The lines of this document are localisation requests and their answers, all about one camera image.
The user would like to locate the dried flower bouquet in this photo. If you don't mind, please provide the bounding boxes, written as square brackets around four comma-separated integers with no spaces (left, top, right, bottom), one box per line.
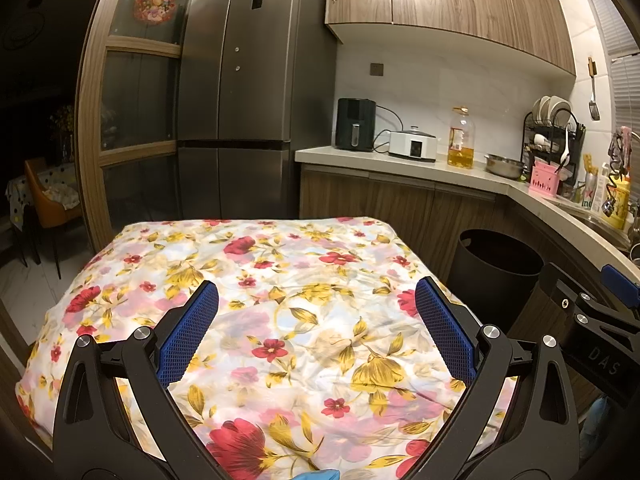
[50,105,76,163]

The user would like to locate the black trash bin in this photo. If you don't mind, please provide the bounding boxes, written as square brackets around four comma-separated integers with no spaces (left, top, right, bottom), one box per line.
[449,229,545,331]

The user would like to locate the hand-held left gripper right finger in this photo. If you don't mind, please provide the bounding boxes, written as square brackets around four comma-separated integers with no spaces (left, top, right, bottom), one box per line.
[400,276,581,480]

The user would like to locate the white electric cooker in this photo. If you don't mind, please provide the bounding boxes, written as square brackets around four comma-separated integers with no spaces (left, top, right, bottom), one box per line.
[388,126,438,162]

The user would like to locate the steel bowl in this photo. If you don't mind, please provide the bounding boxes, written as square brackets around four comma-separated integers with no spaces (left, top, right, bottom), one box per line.
[484,154,527,180]

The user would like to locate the yellow bottle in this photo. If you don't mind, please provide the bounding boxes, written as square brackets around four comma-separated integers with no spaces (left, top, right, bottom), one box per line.
[600,175,631,231]

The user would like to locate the black air fryer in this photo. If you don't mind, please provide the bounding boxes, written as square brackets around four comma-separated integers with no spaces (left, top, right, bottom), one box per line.
[336,98,377,152]

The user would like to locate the dotted tablecloth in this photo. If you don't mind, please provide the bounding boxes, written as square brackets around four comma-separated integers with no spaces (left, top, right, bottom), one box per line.
[5,167,76,231]

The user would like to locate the orange chair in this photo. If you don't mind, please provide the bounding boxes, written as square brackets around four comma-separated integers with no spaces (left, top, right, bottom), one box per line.
[24,157,83,266]

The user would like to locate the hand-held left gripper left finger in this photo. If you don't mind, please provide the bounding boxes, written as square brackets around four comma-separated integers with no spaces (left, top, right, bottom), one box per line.
[52,280,236,480]

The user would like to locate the black dish rack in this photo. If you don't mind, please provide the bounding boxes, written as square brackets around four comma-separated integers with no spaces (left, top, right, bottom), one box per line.
[522,96,586,186]

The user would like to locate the wooden glass sliding door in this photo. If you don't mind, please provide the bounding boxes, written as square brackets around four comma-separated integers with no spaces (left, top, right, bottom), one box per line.
[75,0,231,251]

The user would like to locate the hanging metal spatula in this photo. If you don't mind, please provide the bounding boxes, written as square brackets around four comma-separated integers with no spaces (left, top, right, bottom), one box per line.
[587,57,601,121]

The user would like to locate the pink cloth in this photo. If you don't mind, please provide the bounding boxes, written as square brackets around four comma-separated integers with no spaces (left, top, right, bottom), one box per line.
[609,126,633,171]

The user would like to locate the kitchen counter with wooden cabinets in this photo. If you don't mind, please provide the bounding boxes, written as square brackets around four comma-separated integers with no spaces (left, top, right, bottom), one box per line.
[295,146,640,411]

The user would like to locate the person's left hand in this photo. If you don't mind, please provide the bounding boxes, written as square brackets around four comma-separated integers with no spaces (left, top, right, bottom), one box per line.
[289,468,342,480]

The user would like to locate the cooking oil bottle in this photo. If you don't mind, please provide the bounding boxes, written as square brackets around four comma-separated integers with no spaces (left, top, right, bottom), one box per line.
[447,106,475,169]

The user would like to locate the pink box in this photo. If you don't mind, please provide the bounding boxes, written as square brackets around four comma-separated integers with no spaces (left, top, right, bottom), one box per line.
[529,162,558,197]

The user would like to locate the person's right hand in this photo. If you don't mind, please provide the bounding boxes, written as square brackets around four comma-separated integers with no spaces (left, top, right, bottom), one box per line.
[582,395,613,453]

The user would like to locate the white bottle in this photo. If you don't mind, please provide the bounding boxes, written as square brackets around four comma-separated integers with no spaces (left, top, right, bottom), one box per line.
[592,162,612,211]

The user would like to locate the wooden wall cabinet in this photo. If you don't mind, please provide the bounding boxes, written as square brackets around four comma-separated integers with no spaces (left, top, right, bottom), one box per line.
[325,0,577,78]

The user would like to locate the white cloth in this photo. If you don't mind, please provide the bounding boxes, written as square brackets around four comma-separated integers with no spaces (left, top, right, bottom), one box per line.
[41,184,81,210]

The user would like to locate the window blinds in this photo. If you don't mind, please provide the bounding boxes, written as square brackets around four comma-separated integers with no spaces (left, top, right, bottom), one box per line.
[577,0,640,141]

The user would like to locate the dark steel refrigerator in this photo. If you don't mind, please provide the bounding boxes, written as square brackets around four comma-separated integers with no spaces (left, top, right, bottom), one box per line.
[175,0,338,221]

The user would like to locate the floral printed blanket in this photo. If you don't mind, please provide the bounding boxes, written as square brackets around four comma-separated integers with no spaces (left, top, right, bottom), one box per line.
[15,216,526,480]

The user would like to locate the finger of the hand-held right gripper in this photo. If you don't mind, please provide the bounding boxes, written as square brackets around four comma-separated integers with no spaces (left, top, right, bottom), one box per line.
[540,262,591,322]
[575,265,640,335]

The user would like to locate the round flower sticker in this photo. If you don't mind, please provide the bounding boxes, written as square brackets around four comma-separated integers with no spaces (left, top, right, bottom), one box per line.
[132,0,178,25]

